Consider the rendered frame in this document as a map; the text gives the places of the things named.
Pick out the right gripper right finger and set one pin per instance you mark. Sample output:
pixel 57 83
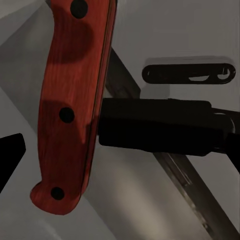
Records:
pixel 232 149

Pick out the parer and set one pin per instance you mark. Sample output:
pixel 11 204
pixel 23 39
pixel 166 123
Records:
pixel 68 102

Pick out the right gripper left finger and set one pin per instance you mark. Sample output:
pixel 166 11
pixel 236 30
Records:
pixel 12 149

